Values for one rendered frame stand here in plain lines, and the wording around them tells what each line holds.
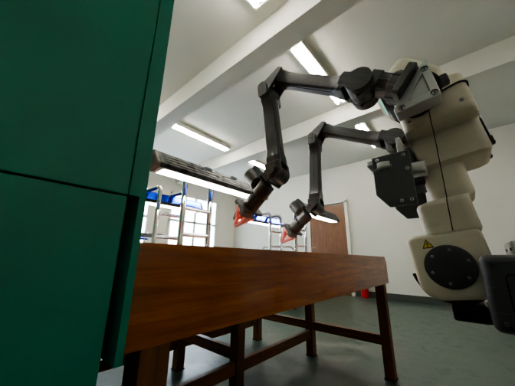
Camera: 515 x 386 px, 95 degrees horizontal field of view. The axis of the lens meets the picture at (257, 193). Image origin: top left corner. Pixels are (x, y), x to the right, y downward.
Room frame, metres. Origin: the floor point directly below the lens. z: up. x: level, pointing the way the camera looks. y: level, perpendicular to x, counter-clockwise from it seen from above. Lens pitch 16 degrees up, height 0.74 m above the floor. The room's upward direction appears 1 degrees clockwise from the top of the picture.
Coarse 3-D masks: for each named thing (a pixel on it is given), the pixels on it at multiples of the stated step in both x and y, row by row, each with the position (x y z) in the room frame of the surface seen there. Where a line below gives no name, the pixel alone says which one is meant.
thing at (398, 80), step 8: (408, 64) 0.48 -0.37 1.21; (416, 64) 0.48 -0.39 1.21; (384, 72) 0.54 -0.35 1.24; (400, 72) 0.51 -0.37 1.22; (408, 72) 0.48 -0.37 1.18; (384, 80) 0.54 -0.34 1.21; (392, 80) 0.52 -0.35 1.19; (400, 80) 0.49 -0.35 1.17; (408, 80) 0.50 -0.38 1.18; (376, 88) 0.56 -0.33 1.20; (384, 88) 0.54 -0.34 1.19; (392, 88) 0.52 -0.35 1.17; (400, 88) 0.50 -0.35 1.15; (376, 96) 0.58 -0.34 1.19; (384, 96) 0.55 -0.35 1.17; (392, 96) 0.52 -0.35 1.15; (400, 96) 0.52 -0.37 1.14; (392, 104) 0.57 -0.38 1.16
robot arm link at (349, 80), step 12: (276, 72) 0.77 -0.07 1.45; (288, 72) 0.75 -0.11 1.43; (348, 72) 0.58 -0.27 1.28; (360, 72) 0.56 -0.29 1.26; (276, 84) 0.83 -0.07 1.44; (288, 84) 0.75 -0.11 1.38; (300, 84) 0.71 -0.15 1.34; (312, 84) 0.68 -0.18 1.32; (324, 84) 0.66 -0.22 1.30; (336, 84) 0.62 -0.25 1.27; (348, 84) 0.58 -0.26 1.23; (360, 84) 0.56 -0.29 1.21; (276, 96) 0.82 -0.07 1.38; (336, 96) 0.66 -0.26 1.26; (348, 96) 0.65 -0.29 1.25; (360, 108) 0.64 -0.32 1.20
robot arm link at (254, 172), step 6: (252, 168) 0.81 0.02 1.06; (258, 168) 0.79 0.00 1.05; (270, 168) 0.72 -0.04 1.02; (276, 168) 0.72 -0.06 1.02; (246, 174) 0.81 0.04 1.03; (252, 174) 0.80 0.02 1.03; (258, 174) 0.79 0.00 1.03; (264, 174) 0.74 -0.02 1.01; (270, 174) 0.72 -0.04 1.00; (246, 180) 0.83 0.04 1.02; (252, 180) 0.79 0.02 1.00; (270, 180) 0.76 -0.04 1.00; (252, 186) 0.81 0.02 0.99; (276, 186) 0.78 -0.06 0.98
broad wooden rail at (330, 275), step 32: (160, 256) 0.48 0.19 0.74; (192, 256) 0.54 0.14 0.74; (224, 256) 0.61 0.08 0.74; (256, 256) 0.70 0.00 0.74; (288, 256) 0.83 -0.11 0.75; (320, 256) 1.01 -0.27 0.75; (352, 256) 1.29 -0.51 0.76; (160, 288) 0.49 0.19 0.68; (192, 288) 0.55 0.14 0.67; (224, 288) 0.61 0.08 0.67; (256, 288) 0.71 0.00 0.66; (288, 288) 0.83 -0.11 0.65; (320, 288) 1.00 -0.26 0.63; (352, 288) 1.26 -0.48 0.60; (160, 320) 0.50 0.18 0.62; (192, 320) 0.55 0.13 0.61; (224, 320) 0.62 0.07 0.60; (128, 352) 0.46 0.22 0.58
